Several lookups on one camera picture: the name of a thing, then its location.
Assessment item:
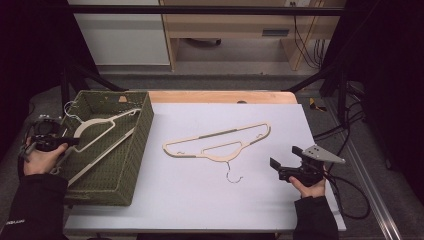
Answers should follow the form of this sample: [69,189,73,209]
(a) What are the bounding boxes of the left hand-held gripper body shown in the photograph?
[19,114,70,158]

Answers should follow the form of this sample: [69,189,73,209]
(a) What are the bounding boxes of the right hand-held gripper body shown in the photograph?
[277,144,347,188]

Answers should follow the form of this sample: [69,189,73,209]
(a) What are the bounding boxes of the beige clothes hanger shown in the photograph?
[161,120,272,185]
[49,100,143,187]

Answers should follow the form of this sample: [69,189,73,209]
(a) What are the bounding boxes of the green woven basket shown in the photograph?
[49,90,155,207]

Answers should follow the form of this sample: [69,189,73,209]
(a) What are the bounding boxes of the person's right hand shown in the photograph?
[288,175,327,199]

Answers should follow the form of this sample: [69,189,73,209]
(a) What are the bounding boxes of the person's left hand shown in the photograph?
[22,136,70,177]

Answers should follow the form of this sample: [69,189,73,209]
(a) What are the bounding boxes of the yellow and black tool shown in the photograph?
[308,97,328,113]

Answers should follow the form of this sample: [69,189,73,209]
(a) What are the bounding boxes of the white table mat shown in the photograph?
[64,102,348,233]

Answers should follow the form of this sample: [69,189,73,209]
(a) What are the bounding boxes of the wooden table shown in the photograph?
[148,90,299,105]

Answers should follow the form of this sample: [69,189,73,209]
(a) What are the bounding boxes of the white cabinet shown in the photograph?
[67,0,171,67]

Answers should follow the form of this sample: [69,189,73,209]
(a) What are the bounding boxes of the light wooden desk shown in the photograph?
[158,0,348,72]

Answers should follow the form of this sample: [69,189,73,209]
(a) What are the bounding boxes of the black frame strut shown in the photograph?
[60,62,130,116]
[282,62,348,125]

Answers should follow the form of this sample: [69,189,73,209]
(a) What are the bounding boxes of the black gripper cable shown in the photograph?
[323,164,371,221]

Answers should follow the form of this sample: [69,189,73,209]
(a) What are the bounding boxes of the black floor cables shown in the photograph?
[312,81,367,145]

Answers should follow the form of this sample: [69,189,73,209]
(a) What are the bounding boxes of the aluminium rail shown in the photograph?
[323,99,403,240]

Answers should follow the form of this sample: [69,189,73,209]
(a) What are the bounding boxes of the black hanging cables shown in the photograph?
[289,1,326,70]

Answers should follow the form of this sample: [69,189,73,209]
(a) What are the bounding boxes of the black horizontal frame bar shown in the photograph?
[66,4,346,17]

